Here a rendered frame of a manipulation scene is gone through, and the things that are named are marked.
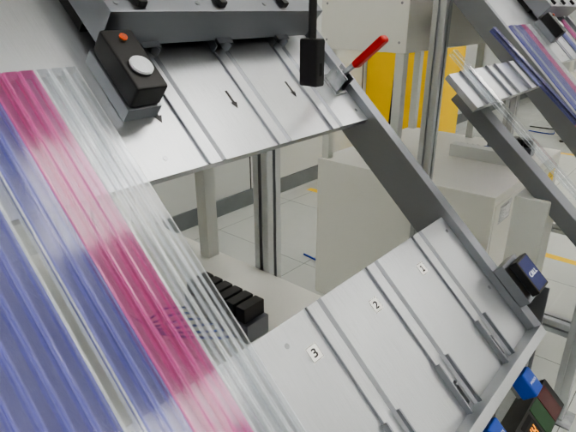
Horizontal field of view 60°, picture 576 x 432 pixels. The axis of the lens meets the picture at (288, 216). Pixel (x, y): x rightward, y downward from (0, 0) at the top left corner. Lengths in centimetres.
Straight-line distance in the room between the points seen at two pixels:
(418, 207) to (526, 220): 30
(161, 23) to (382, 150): 36
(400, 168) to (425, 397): 34
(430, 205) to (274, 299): 36
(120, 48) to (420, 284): 43
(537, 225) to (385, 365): 53
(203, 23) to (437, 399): 49
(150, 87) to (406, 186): 41
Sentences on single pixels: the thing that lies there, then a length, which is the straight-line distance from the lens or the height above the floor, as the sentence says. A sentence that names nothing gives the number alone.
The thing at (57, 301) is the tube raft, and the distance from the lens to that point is 41.
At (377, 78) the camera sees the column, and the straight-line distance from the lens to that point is 386.
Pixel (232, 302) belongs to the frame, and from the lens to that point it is 83.
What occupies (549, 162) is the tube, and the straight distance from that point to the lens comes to 87.
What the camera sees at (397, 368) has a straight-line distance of 55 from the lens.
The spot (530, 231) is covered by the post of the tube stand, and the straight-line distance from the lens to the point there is 101.
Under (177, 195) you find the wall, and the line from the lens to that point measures 272.
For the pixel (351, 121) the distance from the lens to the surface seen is 74.
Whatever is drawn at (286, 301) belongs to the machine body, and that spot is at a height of 62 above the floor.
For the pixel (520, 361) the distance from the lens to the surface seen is 68.
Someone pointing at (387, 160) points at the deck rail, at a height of 91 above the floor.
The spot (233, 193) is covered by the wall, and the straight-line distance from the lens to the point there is 299.
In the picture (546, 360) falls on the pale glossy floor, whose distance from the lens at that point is 201.
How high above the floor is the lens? 112
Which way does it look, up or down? 23 degrees down
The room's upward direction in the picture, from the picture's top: straight up
